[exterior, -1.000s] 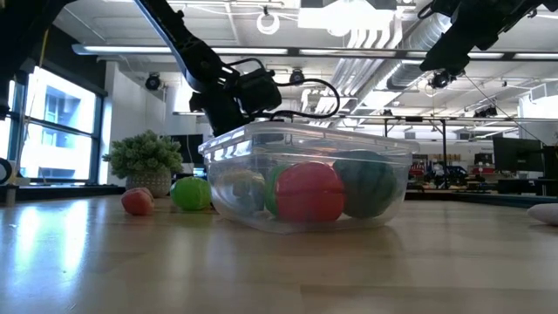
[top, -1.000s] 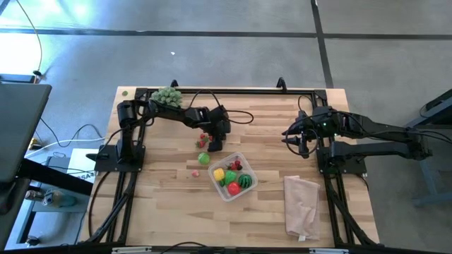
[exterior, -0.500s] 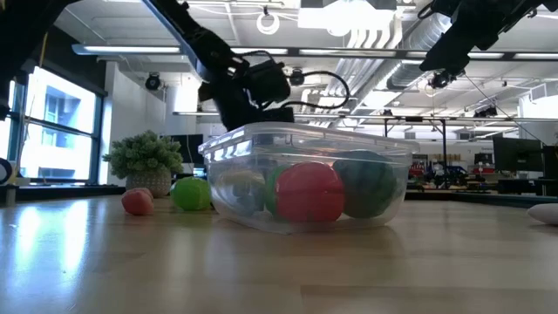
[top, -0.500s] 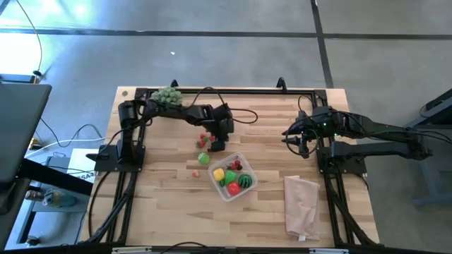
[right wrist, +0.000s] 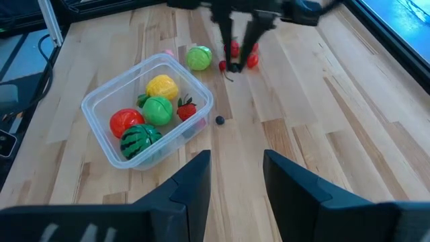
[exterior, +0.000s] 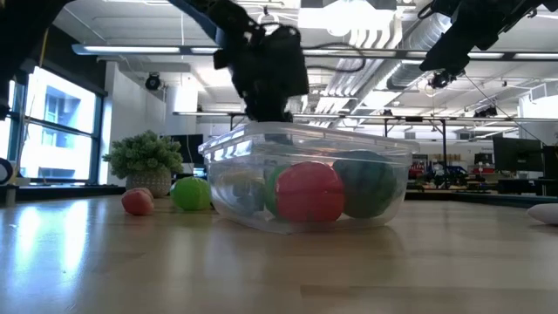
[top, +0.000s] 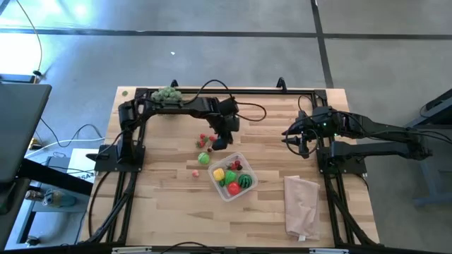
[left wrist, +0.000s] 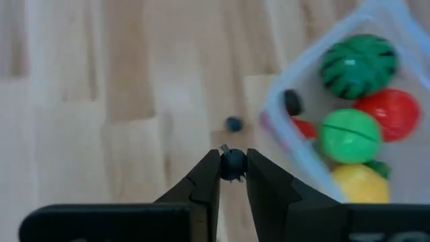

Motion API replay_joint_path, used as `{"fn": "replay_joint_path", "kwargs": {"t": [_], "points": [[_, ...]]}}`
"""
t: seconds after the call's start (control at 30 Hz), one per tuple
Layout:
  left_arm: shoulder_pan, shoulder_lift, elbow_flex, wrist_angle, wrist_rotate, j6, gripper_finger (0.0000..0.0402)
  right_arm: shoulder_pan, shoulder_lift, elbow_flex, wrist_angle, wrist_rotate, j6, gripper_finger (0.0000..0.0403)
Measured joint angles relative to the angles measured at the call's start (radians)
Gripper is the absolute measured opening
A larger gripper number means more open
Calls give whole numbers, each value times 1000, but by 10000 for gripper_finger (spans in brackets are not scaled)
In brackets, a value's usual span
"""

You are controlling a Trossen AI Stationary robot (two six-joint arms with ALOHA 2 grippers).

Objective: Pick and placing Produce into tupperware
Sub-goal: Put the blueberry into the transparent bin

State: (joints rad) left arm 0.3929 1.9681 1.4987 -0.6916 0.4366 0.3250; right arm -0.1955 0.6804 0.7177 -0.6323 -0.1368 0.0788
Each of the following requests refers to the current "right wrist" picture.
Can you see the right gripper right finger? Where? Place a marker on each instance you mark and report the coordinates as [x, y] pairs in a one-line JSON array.
[[292, 201]]

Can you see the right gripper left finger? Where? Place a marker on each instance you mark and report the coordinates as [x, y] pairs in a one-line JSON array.
[[191, 188]]

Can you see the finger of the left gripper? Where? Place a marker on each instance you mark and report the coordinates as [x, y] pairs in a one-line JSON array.
[[255, 33], [226, 33]]

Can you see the small red round fruit toy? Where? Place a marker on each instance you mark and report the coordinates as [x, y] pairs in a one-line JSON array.
[[201, 123], [255, 47]]

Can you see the bright red cherry toy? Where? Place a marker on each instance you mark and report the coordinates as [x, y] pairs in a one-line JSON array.
[[253, 60]]

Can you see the dark red cherry toy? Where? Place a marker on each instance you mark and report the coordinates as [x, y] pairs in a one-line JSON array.
[[222, 65]]

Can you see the dark blackberry toy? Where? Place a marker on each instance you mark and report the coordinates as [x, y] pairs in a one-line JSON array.
[[189, 131]]

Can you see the pink peach toy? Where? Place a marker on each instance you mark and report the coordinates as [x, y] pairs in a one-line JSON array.
[[168, 52]]

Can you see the striped green watermelon toy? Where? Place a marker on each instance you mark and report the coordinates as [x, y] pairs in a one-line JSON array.
[[139, 141]]

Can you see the plain green apple toy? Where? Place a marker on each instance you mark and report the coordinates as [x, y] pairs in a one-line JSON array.
[[158, 111]]

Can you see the large red tomato toy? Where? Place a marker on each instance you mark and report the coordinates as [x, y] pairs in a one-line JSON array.
[[126, 121]]

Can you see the clear plastic tupperware container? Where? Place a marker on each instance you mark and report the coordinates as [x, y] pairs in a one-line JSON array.
[[111, 97]]

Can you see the dark blueberry toy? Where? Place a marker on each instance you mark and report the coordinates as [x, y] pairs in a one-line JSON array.
[[220, 120]]

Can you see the silver aluminium bracket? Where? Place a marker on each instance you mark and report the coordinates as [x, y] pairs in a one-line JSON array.
[[50, 20]]

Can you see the silver faced depth camera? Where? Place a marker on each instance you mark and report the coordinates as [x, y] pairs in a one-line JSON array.
[[6, 144]]

